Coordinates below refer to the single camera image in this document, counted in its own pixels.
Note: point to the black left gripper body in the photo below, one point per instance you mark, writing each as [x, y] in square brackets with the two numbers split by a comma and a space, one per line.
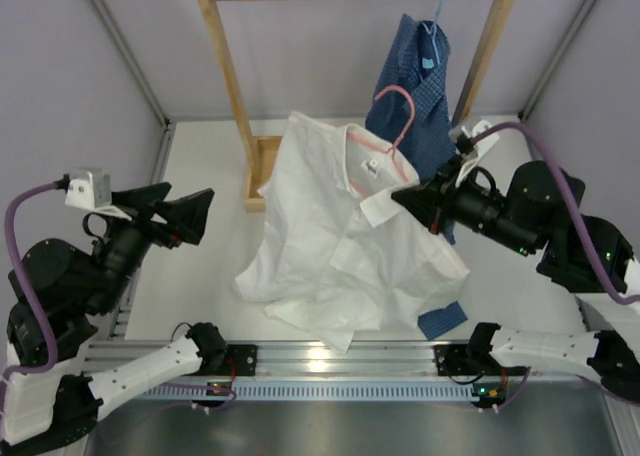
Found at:
[127, 241]

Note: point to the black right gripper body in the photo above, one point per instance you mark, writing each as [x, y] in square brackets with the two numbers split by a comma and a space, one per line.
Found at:
[471, 205]

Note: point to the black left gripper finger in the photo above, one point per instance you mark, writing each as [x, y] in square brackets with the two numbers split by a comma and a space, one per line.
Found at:
[143, 202]
[185, 218]

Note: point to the pink wire hanger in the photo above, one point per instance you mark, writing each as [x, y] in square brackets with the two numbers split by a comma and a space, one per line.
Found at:
[400, 141]

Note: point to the white shirt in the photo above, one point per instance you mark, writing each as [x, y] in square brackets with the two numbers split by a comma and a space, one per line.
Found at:
[338, 254]

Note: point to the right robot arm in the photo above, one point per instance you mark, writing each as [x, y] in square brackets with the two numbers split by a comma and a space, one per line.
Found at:
[586, 255]

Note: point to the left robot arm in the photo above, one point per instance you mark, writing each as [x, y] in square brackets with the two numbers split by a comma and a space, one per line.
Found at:
[47, 401]

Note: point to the blue checkered shirt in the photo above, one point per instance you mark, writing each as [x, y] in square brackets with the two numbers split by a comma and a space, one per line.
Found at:
[417, 61]

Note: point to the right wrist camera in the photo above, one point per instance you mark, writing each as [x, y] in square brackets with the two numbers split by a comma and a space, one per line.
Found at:
[470, 150]

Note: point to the left aluminium frame post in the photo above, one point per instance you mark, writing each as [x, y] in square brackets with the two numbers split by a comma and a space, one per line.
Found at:
[136, 74]

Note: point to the aluminium frame post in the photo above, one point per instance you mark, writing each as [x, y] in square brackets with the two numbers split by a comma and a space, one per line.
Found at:
[573, 111]
[136, 74]

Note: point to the blue wire hanger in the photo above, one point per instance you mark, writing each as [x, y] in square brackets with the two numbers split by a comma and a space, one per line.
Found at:
[437, 21]

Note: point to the aluminium mounting rail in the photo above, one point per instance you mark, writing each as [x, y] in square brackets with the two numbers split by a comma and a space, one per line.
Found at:
[307, 360]

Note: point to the slotted cable duct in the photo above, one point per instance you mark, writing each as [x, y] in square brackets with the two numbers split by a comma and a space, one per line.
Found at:
[334, 391]

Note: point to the right aluminium frame post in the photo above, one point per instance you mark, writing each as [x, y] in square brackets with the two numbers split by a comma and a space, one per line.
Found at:
[573, 111]

